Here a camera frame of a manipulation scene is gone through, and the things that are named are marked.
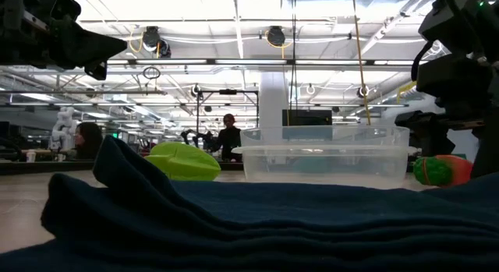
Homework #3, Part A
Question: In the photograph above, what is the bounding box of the black hanging cable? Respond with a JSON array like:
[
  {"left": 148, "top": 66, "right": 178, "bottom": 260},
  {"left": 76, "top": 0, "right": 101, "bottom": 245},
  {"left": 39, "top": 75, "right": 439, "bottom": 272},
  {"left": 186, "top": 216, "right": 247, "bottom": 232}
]
[{"left": 289, "top": 0, "right": 299, "bottom": 110}]

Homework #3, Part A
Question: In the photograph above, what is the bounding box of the dark blue folded cloth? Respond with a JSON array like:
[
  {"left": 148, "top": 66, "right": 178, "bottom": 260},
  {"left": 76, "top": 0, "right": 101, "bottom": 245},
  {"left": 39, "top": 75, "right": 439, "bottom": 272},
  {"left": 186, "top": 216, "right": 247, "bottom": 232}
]
[{"left": 0, "top": 135, "right": 499, "bottom": 272}]

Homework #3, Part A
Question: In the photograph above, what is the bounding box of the orange toy carrot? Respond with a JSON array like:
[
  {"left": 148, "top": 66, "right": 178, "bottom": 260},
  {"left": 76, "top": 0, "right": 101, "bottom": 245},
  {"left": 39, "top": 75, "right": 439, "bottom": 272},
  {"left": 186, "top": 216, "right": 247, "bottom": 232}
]
[{"left": 412, "top": 154, "right": 474, "bottom": 188}]

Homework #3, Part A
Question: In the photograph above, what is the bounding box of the black background station frame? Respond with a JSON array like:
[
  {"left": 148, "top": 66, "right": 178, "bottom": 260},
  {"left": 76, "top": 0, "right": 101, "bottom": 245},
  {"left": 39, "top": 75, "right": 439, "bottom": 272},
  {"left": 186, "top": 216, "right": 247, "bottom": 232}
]
[{"left": 196, "top": 88, "right": 260, "bottom": 133}]

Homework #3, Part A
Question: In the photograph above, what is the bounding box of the black ceiling cable reel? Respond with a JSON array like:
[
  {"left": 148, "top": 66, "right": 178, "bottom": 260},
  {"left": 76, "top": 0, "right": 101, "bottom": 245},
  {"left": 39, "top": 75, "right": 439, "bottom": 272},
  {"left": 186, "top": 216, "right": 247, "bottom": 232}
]
[
  {"left": 141, "top": 26, "right": 162, "bottom": 51},
  {"left": 266, "top": 25, "right": 287, "bottom": 48},
  {"left": 157, "top": 39, "right": 172, "bottom": 59}
]

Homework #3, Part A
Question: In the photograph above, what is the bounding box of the long ceiling light bar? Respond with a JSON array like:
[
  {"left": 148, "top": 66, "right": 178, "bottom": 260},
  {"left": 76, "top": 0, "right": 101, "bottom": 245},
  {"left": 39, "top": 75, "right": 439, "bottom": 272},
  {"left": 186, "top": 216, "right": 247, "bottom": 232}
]
[{"left": 105, "top": 58, "right": 415, "bottom": 67}]

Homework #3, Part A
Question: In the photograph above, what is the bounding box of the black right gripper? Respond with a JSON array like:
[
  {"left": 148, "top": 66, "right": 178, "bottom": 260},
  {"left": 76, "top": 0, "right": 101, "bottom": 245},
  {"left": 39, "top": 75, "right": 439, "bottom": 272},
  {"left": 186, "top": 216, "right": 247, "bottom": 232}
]
[{"left": 395, "top": 55, "right": 494, "bottom": 157}]

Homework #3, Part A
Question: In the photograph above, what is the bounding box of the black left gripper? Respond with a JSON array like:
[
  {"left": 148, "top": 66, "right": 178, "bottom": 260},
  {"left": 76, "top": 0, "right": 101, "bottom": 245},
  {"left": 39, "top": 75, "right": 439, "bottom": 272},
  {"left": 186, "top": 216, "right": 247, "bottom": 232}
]
[{"left": 0, "top": 0, "right": 128, "bottom": 81}]

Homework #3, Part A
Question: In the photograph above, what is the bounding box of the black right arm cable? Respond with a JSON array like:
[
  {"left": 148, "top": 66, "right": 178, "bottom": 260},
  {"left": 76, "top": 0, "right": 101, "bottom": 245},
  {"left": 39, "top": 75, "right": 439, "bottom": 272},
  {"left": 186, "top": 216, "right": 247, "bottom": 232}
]
[{"left": 410, "top": 41, "right": 434, "bottom": 83}]

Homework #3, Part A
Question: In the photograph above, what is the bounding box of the green toy lettuce leaf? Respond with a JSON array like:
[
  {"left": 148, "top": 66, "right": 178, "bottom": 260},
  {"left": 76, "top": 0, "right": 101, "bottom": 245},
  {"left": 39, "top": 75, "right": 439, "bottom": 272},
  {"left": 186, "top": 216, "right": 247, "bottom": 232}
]
[{"left": 143, "top": 141, "right": 222, "bottom": 182}]

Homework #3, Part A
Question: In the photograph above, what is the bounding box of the person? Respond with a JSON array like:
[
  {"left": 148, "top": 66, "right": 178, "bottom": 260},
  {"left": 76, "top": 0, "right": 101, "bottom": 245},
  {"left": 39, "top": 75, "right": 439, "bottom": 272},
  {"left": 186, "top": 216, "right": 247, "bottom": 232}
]
[
  {"left": 73, "top": 121, "right": 104, "bottom": 161},
  {"left": 211, "top": 113, "right": 243, "bottom": 163}
]

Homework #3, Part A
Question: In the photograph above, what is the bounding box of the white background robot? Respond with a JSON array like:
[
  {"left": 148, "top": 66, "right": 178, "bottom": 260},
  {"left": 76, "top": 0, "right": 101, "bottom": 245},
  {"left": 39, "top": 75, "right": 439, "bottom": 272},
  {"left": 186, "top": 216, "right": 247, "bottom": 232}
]
[{"left": 48, "top": 105, "right": 80, "bottom": 153}]

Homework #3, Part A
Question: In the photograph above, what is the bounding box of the black monitor screen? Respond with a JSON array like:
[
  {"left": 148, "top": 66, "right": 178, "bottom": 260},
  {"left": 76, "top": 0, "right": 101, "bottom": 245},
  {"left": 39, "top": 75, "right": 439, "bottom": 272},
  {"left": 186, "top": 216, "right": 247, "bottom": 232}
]
[{"left": 281, "top": 108, "right": 334, "bottom": 141}]

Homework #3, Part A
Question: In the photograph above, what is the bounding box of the clear plastic tupperware container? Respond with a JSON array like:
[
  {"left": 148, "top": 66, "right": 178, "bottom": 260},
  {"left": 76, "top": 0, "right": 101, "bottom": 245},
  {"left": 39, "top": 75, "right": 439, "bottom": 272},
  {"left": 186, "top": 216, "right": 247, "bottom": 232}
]
[{"left": 231, "top": 125, "right": 418, "bottom": 189}]

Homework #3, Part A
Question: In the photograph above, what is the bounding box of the yellow hanging cable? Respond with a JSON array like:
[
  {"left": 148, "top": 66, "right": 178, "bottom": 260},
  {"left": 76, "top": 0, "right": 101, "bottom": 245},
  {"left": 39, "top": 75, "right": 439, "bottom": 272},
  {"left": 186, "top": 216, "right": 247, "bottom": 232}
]
[{"left": 351, "top": 0, "right": 372, "bottom": 127}]

